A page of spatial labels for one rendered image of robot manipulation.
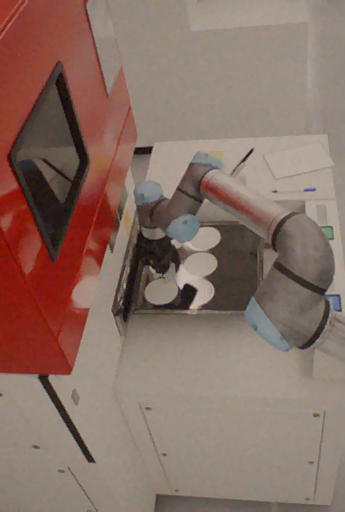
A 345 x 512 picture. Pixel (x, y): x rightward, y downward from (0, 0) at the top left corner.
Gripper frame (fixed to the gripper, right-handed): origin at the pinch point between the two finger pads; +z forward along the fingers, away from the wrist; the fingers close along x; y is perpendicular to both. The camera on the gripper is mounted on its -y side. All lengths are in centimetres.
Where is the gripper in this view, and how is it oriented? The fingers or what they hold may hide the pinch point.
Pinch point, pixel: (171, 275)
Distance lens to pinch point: 165.5
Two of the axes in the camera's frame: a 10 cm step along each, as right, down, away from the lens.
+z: 1.4, 6.8, 7.2
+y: -5.5, 6.6, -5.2
